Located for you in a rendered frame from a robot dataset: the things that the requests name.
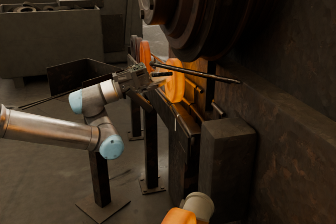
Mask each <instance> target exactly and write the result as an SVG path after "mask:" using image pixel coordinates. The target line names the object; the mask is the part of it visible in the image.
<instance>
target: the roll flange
mask: <svg viewBox="0 0 336 224"><path fill-rule="evenodd" d="M278 2H279V0H246V2H245V6H244V9H243V12H242V15H241V18H240V21H239V23H238V26H237V28H236V30H235V33H234V35H233V36H232V38H231V40H230V42H229V43H228V45H227V46H226V47H225V48H224V50H223V51H222V52H220V53H219V54H218V55H216V56H213V57H203V59H204V60H207V61H216V60H220V59H222V58H223V57H225V56H226V55H227V54H228V53H229V52H230V51H231V50H232V49H233V47H234V46H235V45H243V44H247V43H249V42H251V41H253V40H254V39H255V38H257V37H258V36H259V35H260V34H261V32H262V31H263V30H264V29H265V27H266V26H267V24H268V23H269V21H270V19H271V17H272V16H273V14H274V11H275V9H276V7H277V5H278Z"/></svg>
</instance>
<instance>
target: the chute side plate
mask: <svg viewBox="0 0 336 224"><path fill-rule="evenodd" d="M127 64H128V65H129V66H131V65H134V64H135V63H134V62H133V61H132V60H131V58H130V57H129V56H128V55H127ZM145 95H146V96H147V98H148V99H149V101H150V102H151V104H152V106H153V107H154V109H155V110H156V112H157V113H158V115H159V116H160V118H161V119H162V121H163V122H164V124H165V125H166V127H167V128H168V130H169V132H170V134H171V136H172V138H173V139H174V141H175V143H176V145H177V147H178V148H179V142H180V143H181V145H182V147H183V149H184V151H185V163H186V165H189V154H190V137H189V136H188V134H187V133H186V131H185V129H184V128H183V126H182V124H181V123H180V121H179V120H178V118H177V116H176V115H175V113H174V112H173V110H172V109H171V107H170V106H169V105H168V104H167V102H166V101H165V100H164V98H163V97H162V96H161V95H160V94H159V92H158V91H157V90H156V89H154V90H150V91H148V92H145Z"/></svg>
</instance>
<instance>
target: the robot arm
mask: <svg viewBox="0 0 336 224"><path fill-rule="evenodd" d="M127 69H128V70H127ZM158 72H168V71H167V70H166V69H164V68H159V67H156V69H155V71H153V72H151V73H150V74H149V72H148V71H147V68H146V66H145V65H144V63H143V62H140V63H137V64H134V65H131V66H128V68H126V71H123V72H120V73H117V74H116V72H115V73H112V76H113V80H111V79H110V80H107V81H104V82H101V83H98V84H95V85H92V86H89V87H86V88H83V89H80V90H78V91H75V92H73V93H71V94H70V95H69V97H68V98H69V103H70V106H71V108H72V110H73V112H74V113H75V114H83V116H84V117H85V120H86V122H87V124H88V125H86V124H81V123H75V122H70V121H65V120H60V119H55V118H50V117H45V116H40V115H35V114H30V113H25V112H19V111H14V110H9V109H6V108H5V107H4V105H3V104H0V138H3V139H10V140H17V141H24V142H31V143H38V144H45V145H52V146H59V147H67V148H74V149H81V150H88V151H95V152H100V154H101V155H102V156H103V157H104V158H105V159H107V160H113V159H116V158H118V157H119V156H120V155H121V154H122V153H123V151H124V148H125V146H124V143H123V141H122V138H121V136H120V135H119V134H118V132H117V130H116V129H115V127H114V125H113V123H112V121H111V120H110V118H109V116H108V114H107V111H106V109H105V107H104V105H107V104H110V103H113V102H115V101H118V100H119V99H122V98H123V94H122V92H125V94H126V95H127V96H128V97H130V98H131V99H132V100H133V101H134V102H136V103H137V104H138V105H139V106H141V107H142V109H143V110H145V111H147V112H151V111H152V110H153V107H152V104H151V102H150V101H148V100H146V99H145V98H144V97H142V96H141V95H140V94H139V93H144V92H148V91H150V90H154V89H157V88H159V87H161V86H163V85H164V84H166V83H167V82H169V81H170V80H171V79H172V76H162V77H152V73H158Z"/></svg>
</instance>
